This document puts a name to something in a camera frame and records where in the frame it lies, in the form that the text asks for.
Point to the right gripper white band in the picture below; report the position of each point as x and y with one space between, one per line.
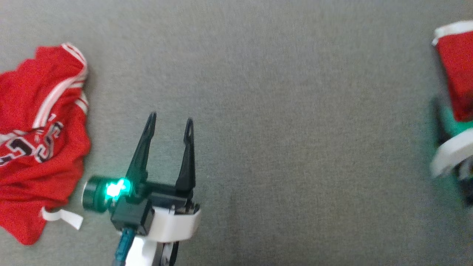
452 151

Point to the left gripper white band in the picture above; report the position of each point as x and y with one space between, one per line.
173 221

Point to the red shorts with white stripe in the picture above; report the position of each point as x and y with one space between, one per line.
460 74

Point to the red and white jersey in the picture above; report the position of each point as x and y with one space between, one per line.
29 166

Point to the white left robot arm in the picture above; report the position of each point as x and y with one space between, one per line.
142 255

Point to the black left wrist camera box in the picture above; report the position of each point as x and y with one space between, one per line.
131 218

